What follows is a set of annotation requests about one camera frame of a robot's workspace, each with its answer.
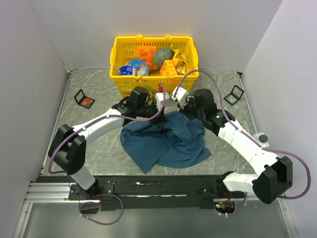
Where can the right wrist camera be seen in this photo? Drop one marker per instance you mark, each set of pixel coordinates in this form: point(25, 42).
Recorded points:
point(180, 95)

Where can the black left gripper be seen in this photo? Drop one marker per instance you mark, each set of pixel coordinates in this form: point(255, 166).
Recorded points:
point(159, 118)

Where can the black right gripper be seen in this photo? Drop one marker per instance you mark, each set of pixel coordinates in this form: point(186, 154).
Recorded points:
point(184, 110)

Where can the yellow snack bag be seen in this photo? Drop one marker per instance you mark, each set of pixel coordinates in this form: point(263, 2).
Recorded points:
point(180, 62)

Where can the orange snack box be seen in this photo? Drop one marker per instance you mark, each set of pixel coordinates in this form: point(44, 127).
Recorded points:
point(147, 55)

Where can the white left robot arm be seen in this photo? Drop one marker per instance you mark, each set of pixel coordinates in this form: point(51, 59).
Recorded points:
point(68, 148)

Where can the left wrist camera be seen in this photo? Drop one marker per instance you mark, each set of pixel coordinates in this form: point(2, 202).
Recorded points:
point(161, 97)

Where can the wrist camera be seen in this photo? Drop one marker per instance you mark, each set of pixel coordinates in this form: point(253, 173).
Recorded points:
point(161, 97)
point(180, 95)

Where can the black right stand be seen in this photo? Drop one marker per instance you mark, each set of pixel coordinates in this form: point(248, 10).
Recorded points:
point(235, 95)

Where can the blue t-shirt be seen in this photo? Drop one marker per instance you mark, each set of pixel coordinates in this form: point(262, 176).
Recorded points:
point(177, 143)

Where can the yellow plastic basket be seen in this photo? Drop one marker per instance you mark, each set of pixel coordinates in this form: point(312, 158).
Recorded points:
point(128, 48)

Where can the orange cracker box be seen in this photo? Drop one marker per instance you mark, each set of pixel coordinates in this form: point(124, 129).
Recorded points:
point(168, 68)

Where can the orange leaf brooch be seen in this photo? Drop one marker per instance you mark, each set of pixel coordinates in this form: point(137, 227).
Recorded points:
point(86, 101)

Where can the black stand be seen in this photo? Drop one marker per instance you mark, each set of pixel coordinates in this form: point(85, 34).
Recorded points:
point(80, 96)
point(235, 95)

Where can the green avocado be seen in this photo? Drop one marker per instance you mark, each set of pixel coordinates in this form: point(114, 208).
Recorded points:
point(161, 55)

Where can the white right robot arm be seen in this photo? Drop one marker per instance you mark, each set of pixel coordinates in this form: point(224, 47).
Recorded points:
point(273, 175)

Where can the black left stand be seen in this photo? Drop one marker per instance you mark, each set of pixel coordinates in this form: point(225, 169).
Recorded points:
point(80, 96)

